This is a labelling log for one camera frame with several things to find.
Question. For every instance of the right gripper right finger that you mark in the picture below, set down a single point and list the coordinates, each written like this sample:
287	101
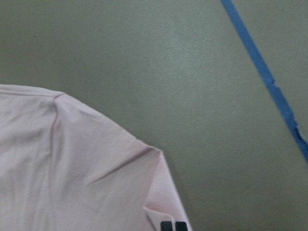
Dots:
181	226

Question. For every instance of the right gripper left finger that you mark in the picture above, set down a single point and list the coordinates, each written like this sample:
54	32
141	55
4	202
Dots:
166	226

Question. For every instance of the pink Snoopy t-shirt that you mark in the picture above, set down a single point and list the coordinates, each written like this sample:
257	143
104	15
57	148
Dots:
66	167

